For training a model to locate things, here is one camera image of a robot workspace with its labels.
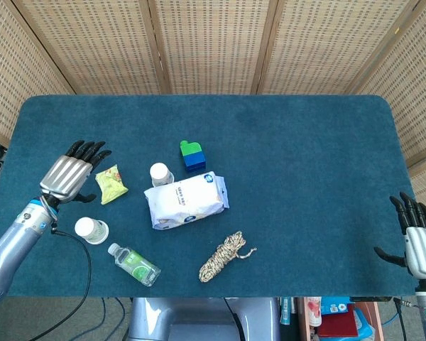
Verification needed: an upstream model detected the green and blue toy block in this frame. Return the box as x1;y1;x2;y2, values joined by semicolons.
179;140;206;174

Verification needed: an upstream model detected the teal table cloth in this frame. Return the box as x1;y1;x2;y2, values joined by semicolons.
0;94;418;298

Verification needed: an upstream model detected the grey robot torso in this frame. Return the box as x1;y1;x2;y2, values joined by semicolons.
127;296;281;341

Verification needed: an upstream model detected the clear bottle, green lime label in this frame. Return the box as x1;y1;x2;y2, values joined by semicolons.
107;242;162;288

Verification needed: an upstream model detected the lavender wet tissue pack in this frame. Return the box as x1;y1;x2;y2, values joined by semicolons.
143;171;231;231

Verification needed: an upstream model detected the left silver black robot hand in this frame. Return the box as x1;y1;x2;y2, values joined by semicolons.
39;140;112;205

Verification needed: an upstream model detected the wooden storage shelf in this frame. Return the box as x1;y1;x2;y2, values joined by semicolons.
296;296;385;341

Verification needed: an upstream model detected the green snack packet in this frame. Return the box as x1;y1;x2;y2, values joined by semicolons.
94;164;129;205

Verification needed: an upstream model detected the light blue plastic bag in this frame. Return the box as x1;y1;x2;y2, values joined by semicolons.
352;308;376;341

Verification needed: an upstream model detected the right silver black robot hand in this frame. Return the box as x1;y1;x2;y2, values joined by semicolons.
373;192;426;281

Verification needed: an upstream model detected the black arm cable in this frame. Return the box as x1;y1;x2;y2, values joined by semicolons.
50;222;93;341

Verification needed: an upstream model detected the white cup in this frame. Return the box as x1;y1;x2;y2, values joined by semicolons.
149;162;175;188
74;217;107;244
90;220;110;246

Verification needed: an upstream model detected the white cup, fern print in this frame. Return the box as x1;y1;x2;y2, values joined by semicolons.
90;220;110;246

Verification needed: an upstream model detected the beige speckled rope bundle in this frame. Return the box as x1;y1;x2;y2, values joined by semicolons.
198;230;258;283

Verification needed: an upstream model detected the woven wooden folding screen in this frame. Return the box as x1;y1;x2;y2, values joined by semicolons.
0;0;426;214

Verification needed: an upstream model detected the red box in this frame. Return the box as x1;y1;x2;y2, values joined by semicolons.
317;303;359;338

